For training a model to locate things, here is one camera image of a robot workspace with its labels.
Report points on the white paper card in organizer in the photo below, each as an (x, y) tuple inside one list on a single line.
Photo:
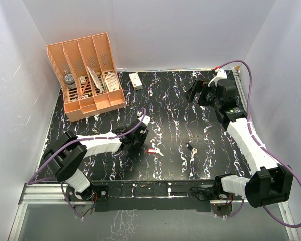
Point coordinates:
[(95, 79)]

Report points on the grey round tin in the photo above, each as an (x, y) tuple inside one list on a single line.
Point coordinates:
[(69, 80)]

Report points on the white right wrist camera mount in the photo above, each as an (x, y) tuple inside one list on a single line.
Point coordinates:
[(220, 74)]

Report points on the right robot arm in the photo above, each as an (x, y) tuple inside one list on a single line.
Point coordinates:
[(271, 182)]

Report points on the small white cardboard box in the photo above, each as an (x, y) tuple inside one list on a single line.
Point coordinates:
[(136, 82)]

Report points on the red key tag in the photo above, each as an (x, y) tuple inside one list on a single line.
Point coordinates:
[(151, 150)]

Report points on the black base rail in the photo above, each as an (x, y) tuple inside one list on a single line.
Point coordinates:
[(196, 195)]

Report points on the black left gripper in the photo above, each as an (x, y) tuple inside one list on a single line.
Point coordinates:
[(138, 145)]

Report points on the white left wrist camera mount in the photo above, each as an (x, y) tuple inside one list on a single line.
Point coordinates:
[(143, 121)]

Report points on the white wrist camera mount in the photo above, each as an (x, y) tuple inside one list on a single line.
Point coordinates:
[(220, 74), (143, 121)]

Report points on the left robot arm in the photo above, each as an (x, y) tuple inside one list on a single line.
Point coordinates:
[(65, 165)]

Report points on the black key tag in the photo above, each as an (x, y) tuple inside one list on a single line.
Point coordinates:
[(188, 146)]

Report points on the orange plastic file organizer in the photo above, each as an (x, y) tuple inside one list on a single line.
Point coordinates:
[(74, 56)]

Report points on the small white eraser box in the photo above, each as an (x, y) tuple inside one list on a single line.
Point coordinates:
[(82, 79)]

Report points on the brass key on black tag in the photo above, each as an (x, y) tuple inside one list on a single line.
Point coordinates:
[(193, 152)]

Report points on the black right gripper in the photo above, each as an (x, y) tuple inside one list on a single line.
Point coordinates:
[(196, 88)]

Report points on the silver key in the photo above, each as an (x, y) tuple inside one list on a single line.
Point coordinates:
[(159, 152)]

